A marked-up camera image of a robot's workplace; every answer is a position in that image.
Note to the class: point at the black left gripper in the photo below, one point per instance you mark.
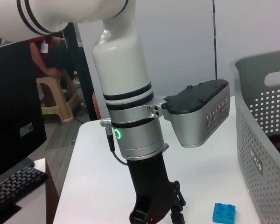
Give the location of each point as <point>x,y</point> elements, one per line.
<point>149,186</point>

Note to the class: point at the blue building brick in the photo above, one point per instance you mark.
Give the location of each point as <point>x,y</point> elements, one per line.
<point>224,212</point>

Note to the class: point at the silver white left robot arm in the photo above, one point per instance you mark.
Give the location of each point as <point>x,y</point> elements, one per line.
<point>121,70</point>

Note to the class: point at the grey-green perforated storage bin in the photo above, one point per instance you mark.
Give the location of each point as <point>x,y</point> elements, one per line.
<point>247,130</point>

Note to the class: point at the left gripper metal plug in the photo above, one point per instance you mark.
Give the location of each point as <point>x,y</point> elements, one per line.
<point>105,123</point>

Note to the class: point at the reddish brown panel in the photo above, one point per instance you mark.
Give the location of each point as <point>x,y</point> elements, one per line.
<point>95,105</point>

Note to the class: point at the white paper sheet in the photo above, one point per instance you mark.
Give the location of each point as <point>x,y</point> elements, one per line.
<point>40,164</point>

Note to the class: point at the beige plastic stool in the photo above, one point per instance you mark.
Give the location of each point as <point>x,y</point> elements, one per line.
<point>58,112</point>

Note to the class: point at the black computer keyboard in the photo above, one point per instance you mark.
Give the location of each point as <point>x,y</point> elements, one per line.
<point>14,184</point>

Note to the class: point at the black computer monitor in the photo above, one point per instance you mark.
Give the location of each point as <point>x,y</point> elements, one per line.
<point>11,105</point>

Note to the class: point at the person in red shirt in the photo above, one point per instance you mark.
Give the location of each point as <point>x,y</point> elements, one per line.
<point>37,58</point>

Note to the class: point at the white hanging paper tag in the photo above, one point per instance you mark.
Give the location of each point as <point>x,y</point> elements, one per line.
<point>44,47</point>

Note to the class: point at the black partition post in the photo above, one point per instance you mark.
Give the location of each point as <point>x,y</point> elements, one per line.
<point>84,81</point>

